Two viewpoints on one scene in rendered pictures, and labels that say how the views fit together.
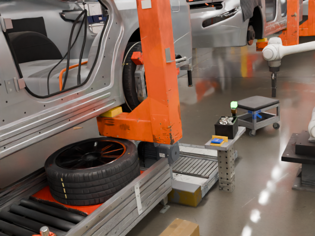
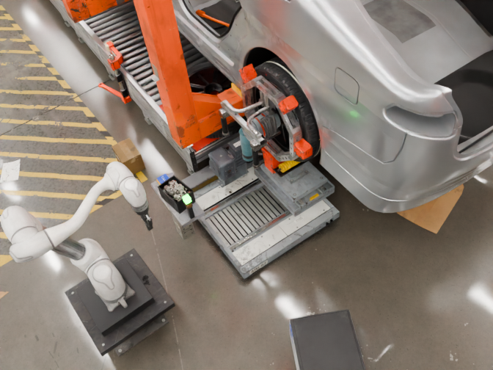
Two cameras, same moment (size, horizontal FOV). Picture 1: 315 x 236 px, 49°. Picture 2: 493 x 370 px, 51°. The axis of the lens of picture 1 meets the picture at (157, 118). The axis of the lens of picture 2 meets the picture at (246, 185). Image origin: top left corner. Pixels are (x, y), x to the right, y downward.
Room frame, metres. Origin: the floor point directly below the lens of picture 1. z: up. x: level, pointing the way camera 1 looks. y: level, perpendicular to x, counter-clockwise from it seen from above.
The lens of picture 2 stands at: (3.86, -2.18, 3.14)
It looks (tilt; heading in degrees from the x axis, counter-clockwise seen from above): 51 degrees down; 117
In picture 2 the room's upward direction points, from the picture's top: 8 degrees counter-clockwise
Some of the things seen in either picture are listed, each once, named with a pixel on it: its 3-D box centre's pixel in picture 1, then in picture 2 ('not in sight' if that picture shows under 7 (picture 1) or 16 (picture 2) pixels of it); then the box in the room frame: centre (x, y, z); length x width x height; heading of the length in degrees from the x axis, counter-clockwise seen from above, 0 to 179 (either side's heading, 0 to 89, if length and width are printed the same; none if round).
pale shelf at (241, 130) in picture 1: (226, 137); (177, 198); (2.47, -0.51, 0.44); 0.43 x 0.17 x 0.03; 146
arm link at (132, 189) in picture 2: (274, 47); (133, 189); (2.55, -0.92, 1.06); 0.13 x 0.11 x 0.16; 149
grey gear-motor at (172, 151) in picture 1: (154, 157); (238, 161); (2.67, 0.06, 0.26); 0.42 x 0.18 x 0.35; 56
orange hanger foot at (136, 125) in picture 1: (128, 114); (224, 98); (2.53, 0.22, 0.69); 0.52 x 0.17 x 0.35; 56
